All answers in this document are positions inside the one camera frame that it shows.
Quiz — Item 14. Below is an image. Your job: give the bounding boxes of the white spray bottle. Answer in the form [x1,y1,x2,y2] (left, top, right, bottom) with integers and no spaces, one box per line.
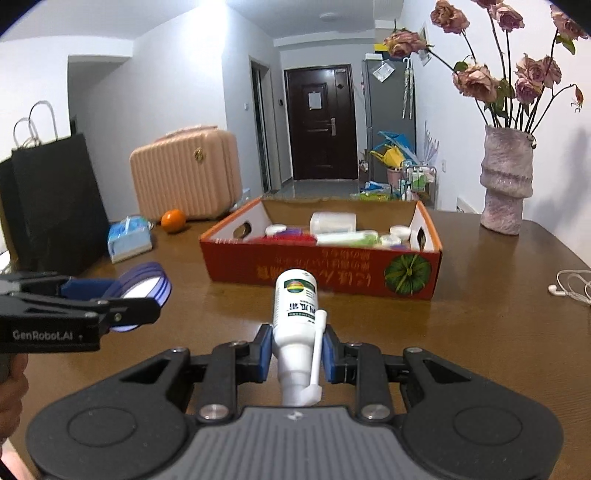
[271,270,329,408]

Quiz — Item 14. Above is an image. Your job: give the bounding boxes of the white squeeze tube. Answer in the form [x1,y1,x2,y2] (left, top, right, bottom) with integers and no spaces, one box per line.
[317,231,382,247]

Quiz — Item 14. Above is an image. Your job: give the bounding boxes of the red cardboard box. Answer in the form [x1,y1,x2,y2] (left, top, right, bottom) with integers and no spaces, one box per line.
[199,198,444,301]

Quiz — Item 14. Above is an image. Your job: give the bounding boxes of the blue tissue pack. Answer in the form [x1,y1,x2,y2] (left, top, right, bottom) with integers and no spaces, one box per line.
[107,215,153,264]

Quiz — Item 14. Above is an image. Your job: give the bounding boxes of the person's left hand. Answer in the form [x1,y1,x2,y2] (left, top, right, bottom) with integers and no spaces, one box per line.
[0,355,30,445]

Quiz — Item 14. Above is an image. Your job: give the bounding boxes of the pink purple packet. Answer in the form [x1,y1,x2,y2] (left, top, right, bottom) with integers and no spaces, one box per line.
[263,228,317,243]

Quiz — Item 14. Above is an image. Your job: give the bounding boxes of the pink textured vase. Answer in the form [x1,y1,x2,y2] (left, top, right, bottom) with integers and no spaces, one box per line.
[479,124,535,236]

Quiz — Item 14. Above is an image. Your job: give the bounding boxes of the orange fruit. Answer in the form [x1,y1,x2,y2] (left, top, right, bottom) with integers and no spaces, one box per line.
[161,209,187,233]

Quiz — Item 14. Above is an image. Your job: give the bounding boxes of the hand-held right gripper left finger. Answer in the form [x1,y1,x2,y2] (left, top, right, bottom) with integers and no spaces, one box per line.
[117,324,274,423]

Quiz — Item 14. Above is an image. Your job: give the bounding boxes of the dark brown entrance door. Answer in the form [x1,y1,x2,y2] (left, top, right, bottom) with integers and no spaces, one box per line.
[283,65,360,182]

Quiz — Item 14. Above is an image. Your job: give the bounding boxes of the bunch of dried pink roses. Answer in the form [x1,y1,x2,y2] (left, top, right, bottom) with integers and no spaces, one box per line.
[383,0,585,134]

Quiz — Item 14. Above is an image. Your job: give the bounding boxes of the white rectangular box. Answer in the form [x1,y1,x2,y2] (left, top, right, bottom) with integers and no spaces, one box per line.
[309,212,358,234]

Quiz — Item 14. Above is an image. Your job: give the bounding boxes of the white wire cart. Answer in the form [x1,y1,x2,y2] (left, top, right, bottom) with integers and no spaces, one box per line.
[402,161,437,204]

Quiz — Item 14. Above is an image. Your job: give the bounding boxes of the white wired earphones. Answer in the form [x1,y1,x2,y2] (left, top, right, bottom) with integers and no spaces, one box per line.
[548,270,591,305]

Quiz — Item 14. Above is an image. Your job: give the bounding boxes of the blue folded frame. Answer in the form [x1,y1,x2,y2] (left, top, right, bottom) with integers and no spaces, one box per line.
[378,131,419,162]

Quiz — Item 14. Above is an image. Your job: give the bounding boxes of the grey refrigerator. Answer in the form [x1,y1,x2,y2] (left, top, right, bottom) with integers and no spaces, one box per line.
[361,55,416,162]

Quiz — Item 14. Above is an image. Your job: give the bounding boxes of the yellow watering can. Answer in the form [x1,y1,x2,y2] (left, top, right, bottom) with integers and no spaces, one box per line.
[372,147,402,168]

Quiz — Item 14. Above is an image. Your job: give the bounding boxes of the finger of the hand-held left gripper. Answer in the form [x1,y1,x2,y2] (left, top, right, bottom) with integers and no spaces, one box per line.
[84,296,163,337]
[0,271,122,301]

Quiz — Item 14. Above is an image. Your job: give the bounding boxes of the black paper bag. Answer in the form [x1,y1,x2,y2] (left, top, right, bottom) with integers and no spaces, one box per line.
[0,157,21,273]
[11,102,112,274]

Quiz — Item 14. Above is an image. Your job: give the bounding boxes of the dark side door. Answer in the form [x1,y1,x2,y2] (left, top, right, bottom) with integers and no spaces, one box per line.
[250,56,273,192]

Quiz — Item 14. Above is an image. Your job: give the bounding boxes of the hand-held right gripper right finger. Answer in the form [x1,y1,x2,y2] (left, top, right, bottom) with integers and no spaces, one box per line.
[322,324,468,423]

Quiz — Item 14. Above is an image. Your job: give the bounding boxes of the person's left forearm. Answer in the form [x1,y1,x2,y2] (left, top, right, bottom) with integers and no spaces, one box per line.
[0,440,40,480]

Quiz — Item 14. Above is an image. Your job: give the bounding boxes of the pink ribbed suitcase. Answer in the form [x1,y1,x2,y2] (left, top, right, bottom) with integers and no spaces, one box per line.
[129,124,243,221]

